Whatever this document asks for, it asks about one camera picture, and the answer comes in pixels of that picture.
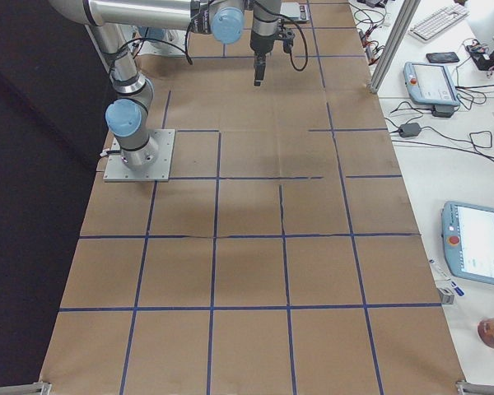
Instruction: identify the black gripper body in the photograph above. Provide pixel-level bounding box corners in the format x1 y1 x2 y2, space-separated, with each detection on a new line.
250 16 279 57

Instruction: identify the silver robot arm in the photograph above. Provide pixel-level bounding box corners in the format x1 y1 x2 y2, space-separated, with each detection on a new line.
50 1 281 170

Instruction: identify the silver digital kitchen scale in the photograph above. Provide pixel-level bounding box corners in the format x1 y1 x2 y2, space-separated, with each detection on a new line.
281 2 310 23

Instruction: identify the white keyboard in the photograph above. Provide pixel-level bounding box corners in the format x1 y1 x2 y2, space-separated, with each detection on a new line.
408 4 469 43

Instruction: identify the black power adapter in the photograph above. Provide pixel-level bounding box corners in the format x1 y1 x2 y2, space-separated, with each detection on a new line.
398 123 422 138

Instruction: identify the far blue teach pendant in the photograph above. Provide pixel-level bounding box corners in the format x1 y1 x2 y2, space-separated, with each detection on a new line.
403 62 460 107

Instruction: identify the blue teach pendant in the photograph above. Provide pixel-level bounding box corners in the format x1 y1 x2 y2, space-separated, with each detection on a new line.
403 62 460 107
441 201 494 285

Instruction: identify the black smartphone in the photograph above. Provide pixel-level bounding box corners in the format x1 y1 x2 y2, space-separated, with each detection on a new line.
426 52 459 64

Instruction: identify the near blue teach pendant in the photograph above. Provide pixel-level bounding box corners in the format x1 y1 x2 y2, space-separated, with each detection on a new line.
441 201 494 285

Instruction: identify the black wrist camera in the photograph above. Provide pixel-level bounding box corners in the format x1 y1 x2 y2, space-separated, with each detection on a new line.
278 27 296 54

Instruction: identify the aluminium frame post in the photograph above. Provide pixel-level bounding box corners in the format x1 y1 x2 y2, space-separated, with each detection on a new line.
367 0 420 94

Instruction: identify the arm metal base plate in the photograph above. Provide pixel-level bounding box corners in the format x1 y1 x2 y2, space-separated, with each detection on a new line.
103 129 175 182

